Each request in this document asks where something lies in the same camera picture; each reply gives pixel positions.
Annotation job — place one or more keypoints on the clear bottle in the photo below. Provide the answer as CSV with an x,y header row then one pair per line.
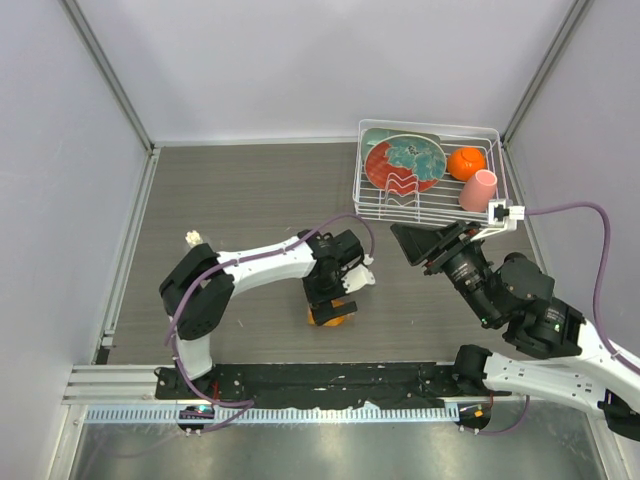
x,y
205,239

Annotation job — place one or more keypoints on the orange bowl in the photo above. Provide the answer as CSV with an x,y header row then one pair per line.
x,y
463,163

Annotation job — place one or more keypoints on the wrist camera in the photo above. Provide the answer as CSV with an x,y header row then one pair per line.
x,y
357,278
503,217

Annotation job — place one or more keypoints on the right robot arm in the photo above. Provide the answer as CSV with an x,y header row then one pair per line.
x,y
567,361

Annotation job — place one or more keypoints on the white cable duct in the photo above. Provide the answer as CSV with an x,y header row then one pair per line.
x,y
187,414

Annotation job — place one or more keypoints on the white bottle cap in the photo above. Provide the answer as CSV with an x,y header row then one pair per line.
x,y
193,238

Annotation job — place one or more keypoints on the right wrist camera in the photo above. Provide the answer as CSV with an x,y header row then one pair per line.
x,y
503,217

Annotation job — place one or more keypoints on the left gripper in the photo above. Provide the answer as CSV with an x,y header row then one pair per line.
x,y
321,306

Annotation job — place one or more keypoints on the red teal floral plate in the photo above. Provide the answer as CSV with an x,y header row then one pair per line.
x,y
405,164

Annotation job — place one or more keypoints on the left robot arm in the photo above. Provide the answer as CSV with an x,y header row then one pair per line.
x,y
196,293

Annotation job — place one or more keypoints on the teal square plate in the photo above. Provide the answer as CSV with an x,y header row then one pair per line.
x,y
372,136

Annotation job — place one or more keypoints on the white wire dish rack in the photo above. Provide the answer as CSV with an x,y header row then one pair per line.
x,y
439,205

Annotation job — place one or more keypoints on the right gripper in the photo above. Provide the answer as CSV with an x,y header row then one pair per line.
x,y
415,241

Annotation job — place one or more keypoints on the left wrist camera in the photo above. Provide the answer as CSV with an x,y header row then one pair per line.
x,y
357,278

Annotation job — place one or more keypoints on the pink cup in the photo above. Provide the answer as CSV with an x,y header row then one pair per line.
x,y
478,191

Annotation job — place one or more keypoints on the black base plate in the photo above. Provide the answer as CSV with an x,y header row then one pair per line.
x,y
335,386

